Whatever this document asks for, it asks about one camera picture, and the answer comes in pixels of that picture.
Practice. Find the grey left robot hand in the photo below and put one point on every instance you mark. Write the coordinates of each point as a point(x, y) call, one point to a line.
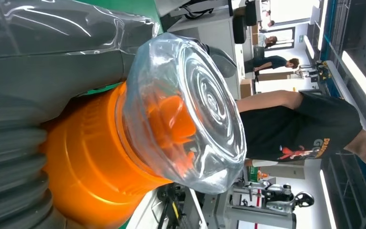
point(44, 63)

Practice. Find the orange detergent bottle clear cap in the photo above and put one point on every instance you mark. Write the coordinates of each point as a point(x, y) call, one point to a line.
point(85, 164)

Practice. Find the black office chair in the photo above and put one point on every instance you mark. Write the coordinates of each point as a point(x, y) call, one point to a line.
point(239, 29)

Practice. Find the brown cardboard box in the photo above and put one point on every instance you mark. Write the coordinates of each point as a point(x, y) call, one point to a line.
point(246, 88)

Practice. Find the person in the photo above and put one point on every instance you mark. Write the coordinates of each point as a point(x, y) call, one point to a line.
point(296, 126)
point(270, 23)
point(269, 41)
point(274, 62)

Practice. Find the white ceiling light strip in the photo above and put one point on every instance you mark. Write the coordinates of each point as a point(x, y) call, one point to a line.
point(327, 199)
point(308, 46)
point(363, 82)
point(323, 22)

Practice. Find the white grey robot machine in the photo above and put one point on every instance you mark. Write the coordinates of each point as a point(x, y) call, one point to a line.
point(277, 196)

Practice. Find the small yellow black machine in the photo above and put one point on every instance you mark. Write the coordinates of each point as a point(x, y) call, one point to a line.
point(320, 70)

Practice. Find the black stand frame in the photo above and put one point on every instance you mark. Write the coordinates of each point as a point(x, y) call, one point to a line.
point(170, 205)

